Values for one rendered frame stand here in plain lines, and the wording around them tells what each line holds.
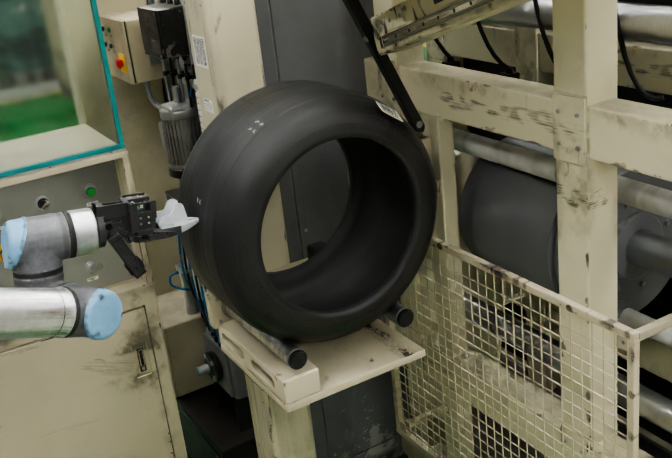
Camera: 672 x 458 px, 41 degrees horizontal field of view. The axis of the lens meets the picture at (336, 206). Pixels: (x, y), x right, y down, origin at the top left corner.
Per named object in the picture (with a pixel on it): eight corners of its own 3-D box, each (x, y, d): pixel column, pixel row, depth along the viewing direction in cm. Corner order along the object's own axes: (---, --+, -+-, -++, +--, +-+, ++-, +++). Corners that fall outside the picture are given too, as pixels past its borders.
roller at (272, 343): (226, 316, 222) (221, 300, 220) (242, 309, 224) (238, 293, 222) (291, 373, 193) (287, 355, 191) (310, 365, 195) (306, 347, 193)
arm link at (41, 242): (1, 268, 171) (-6, 216, 169) (68, 256, 177) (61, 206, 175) (11, 278, 163) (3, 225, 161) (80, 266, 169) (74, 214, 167)
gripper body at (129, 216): (159, 200, 175) (98, 210, 169) (162, 242, 178) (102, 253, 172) (146, 191, 182) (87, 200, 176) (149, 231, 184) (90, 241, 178)
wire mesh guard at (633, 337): (396, 431, 267) (374, 212, 243) (401, 429, 268) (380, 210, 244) (631, 623, 193) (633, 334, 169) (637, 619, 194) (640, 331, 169)
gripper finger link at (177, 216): (203, 201, 181) (158, 208, 176) (204, 229, 182) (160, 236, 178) (197, 197, 183) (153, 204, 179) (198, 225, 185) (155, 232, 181)
